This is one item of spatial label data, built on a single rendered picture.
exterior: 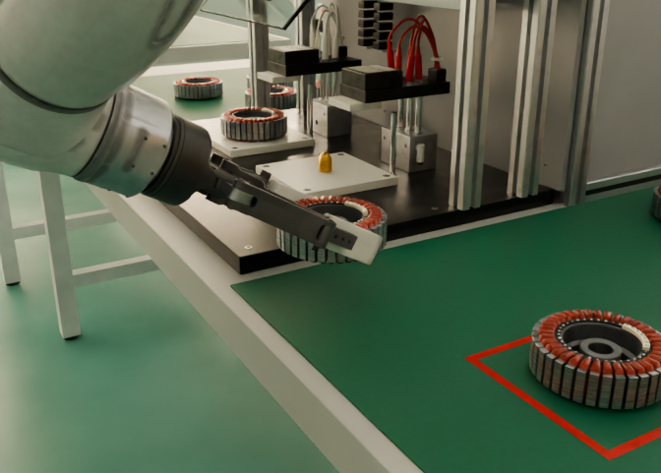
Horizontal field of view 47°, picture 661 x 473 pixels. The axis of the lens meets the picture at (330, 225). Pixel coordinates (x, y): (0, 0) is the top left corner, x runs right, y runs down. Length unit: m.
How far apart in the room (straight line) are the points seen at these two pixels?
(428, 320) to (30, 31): 0.44
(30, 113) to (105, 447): 1.38
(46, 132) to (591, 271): 0.58
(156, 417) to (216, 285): 1.15
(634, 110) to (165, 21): 0.81
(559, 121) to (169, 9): 0.69
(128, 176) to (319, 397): 0.24
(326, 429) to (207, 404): 1.35
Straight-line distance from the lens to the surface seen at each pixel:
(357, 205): 0.78
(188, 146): 0.64
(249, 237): 0.88
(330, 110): 1.30
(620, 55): 1.10
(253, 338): 0.72
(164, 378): 2.09
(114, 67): 0.50
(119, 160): 0.62
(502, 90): 1.14
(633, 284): 0.86
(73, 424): 1.97
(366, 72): 1.06
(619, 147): 1.15
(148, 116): 0.63
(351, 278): 0.82
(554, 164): 1.08
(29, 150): 0.60
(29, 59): 0.51
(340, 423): 0.60
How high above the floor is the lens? 1.10
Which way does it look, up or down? 21 degrees down
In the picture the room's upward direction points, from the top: straight up
